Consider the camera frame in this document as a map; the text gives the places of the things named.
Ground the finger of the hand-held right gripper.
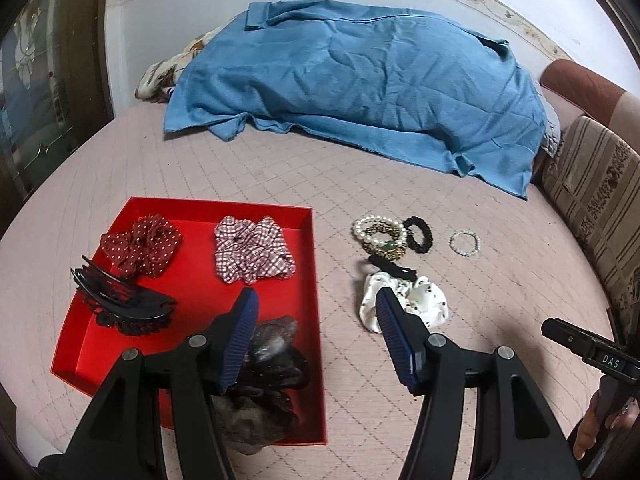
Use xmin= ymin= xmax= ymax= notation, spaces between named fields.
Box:
xmin=541 ymin=317 xmax=593 ymax=361

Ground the dark mesh scrunchie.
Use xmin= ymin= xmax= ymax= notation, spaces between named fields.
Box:
xmin=210 ymin=315 xmax=313 ymax=448

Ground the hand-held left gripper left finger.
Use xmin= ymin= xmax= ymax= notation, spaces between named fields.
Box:
xmin=65 ymin=287 xmax=261 ymax=480

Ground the leopard print hair tie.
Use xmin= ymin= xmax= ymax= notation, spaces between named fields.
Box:
xmin=361 ymin=224 xmax=408 ymax=261

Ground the small white bead bracelet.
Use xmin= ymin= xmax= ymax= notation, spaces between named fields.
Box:
xmin=449 ymin=230 xmax=481 ymax=257

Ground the pink quilted mattress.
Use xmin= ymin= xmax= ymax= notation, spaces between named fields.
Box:
xmin=0 ymin=102 xmax=621 ymax=480

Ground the grey quilted fabric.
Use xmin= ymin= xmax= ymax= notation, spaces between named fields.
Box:
xmin=537 ymin=80 xmax=563 ymax=161

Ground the reddish brown cushion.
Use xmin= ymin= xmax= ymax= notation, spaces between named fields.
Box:
xmin=540 ymin=59 xmax=633 ymax=126

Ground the person's right hand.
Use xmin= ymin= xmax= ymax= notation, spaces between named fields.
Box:
xmin=572 ymin=390 xmax=633 ymax=461

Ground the black hair claw clip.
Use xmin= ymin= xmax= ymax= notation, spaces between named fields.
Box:
xmin=70 ymin=255 xmax=178 ymax=321

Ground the blue cloth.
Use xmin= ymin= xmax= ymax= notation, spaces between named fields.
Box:
xmin=164 ymin=1 xmax=546 ymax=202

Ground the large pearl bracelet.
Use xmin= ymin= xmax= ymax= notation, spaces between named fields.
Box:
xmin=353 ymin=215 xmax=407 ymax=246

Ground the black lace hair bow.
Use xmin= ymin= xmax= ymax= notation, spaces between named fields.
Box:
xmin=92 ymin=305 xmax=173 ymax=337

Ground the red cardboard box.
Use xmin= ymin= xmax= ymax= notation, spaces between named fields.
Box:
xmin=50 ymin=197 xmax=328 ymax=447

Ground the black ruffled scrunchie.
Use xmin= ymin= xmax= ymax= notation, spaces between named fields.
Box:
xmin=403 ymin=215 xmax=432 ymax=254

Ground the red polka dot scrunchie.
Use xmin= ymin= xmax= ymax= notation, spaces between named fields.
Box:
xmin=98 ymin=213 xmax=182 ymax=279

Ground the striped brown cushion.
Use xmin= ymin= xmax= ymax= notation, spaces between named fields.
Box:
xmin=542 ymin=115 xmax=640 ymax=321

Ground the white cherry print scrunchie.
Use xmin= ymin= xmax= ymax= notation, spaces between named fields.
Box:
xmin=359 ymin=272 xmax=451 ymax=333

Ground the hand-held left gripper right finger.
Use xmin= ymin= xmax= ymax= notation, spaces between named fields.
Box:
xmin=375 ymin=287 xmax=583 ymax=480

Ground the black hair tie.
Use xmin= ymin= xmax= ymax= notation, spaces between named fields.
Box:
xmin=368 ymin=254 xmax=417 ymax=282

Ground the red plaid scrunchie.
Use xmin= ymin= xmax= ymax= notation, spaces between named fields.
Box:
xmin=214 ymin=215 xmax=297 ymax=285

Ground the wooden glass wardrobe door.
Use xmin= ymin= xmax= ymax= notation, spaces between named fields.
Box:
xmin=0 ymin=0 xmax=118 ymax=201

